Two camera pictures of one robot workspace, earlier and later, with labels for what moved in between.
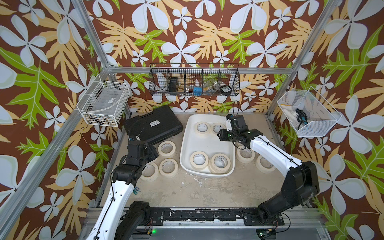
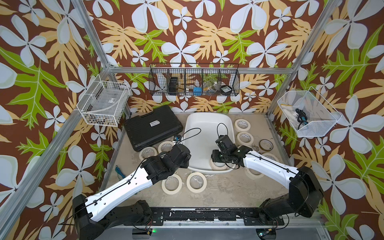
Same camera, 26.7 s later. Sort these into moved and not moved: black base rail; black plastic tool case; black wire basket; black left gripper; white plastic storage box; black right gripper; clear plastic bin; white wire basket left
Moved: black left gripper; black right gripper
Not moved: white plastic storage box; black wire basket; clear plastic bin; white wire basket left; black plastic tool case; black base rail
